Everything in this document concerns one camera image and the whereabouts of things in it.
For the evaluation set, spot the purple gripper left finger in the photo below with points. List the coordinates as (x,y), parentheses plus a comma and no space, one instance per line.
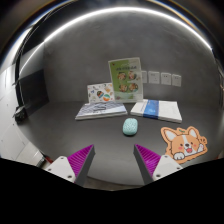
(75,167)

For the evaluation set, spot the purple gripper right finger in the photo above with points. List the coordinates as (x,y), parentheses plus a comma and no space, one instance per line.
(153,166)

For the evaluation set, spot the light teal computer mouse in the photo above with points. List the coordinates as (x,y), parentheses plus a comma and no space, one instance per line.
(130,126)

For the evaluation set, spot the corgi dog shaped mouse pad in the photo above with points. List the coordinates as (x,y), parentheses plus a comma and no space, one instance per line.
(184,144)

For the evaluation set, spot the white book with blue band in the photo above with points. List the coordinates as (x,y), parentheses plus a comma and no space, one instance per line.
(157,109)

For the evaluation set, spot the small colourful picture card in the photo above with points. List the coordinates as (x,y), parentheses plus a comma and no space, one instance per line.
(102,92)

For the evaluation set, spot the black device at table edge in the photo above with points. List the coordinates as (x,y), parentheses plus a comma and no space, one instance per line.
(20,114)

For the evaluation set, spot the black monitor screen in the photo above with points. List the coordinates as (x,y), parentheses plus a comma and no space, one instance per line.
(33,92)

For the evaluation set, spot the green upright menu card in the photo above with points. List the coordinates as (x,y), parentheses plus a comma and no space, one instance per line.
(126,77)

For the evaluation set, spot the white wall socket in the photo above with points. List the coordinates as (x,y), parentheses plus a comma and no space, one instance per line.
(166,78)
(154,77)
(176,80)
(144,76)

